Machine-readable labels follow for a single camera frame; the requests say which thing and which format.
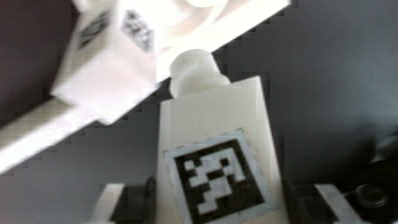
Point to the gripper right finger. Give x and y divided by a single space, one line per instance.
324 205

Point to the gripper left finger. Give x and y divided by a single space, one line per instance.
125 205

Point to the white stool leg front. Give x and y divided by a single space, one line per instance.
219 183

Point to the white round stool seat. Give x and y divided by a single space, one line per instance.
154 20

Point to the white front barrier wall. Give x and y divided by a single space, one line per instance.
58 119

